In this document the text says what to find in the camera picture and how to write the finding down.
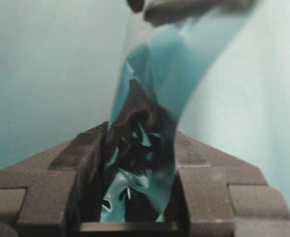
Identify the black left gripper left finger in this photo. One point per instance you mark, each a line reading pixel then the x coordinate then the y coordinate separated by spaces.
pixel 44 195

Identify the lattice finger of the black right gripper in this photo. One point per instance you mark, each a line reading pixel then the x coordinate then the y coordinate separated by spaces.
pixel 161 12

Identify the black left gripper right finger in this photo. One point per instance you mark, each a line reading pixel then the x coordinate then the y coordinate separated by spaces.
pixel 226 196

